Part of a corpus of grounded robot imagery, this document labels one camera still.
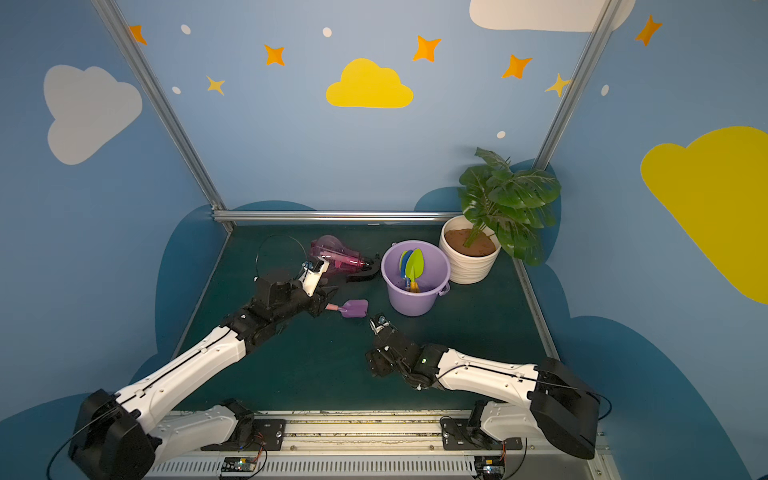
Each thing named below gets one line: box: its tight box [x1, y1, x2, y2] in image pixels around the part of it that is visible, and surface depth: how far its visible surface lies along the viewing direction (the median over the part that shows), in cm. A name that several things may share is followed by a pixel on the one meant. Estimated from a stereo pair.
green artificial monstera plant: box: [459, 148, 562, 266], surface depth 82 cm
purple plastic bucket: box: [381, 239, 451, 317], surface depth 97 cm
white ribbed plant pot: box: [438, 214, 501, 285], surface depth 98 cm
